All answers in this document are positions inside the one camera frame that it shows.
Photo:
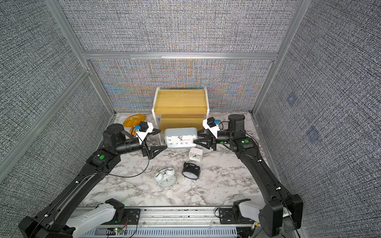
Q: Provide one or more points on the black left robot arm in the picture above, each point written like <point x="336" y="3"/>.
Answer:
<point x="54" y="220"/>

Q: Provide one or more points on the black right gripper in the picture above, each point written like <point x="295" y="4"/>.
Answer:
<point x="213" y="142"/>

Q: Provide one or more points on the grey square alarm clock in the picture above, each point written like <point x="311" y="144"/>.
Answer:
<point x="180" y="138"/>

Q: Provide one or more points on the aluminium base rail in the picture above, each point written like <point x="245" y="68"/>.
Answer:
<point x="158" y="222"/>

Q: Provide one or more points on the small white square alarm clock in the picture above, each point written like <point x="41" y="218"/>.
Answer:
<point x="196" y="154"/>

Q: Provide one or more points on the black twin-bell alarm clock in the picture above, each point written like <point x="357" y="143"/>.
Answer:
<point x="191" y="171"/>

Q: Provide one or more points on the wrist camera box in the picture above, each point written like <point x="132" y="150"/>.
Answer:
<point x="212" y="125"/>
<point x="142" y="130"/>

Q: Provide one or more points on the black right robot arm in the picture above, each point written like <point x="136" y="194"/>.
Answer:
<point x="283" y="211"/>

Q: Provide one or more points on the white twin-bell alarm clock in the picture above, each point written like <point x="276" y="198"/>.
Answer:
<point x="165" y="177"/>

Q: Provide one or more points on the oval brown bread loaf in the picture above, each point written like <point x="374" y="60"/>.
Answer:
<point x="134" y="120"/>

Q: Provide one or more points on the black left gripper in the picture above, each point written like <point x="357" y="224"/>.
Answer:
<point x="153" y="148"/>

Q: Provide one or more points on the wooden two-tier white-frame shelf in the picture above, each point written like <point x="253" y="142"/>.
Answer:
<point x="179" y="108"/>

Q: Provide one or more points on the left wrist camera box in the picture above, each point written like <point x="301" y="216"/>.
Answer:
<point x="142" y="130"/>

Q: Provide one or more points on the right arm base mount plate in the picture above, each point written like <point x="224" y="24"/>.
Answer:
<point x="225" y="216"/>

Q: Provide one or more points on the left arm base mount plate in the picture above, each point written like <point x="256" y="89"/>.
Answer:
<point x="129" y="216"/>

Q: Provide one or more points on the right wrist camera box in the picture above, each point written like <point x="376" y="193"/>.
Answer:
<point x="212" y="125"/>

